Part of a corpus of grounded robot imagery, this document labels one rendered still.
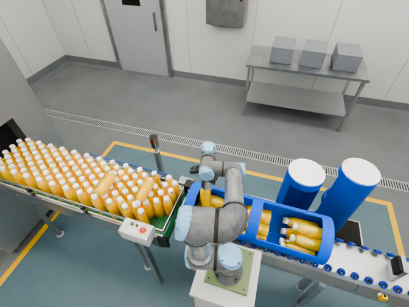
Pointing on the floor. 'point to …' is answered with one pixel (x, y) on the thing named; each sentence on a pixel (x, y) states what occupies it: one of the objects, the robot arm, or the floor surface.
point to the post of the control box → (151, 263)
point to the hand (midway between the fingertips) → (204, 186)
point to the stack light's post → (159, 161)
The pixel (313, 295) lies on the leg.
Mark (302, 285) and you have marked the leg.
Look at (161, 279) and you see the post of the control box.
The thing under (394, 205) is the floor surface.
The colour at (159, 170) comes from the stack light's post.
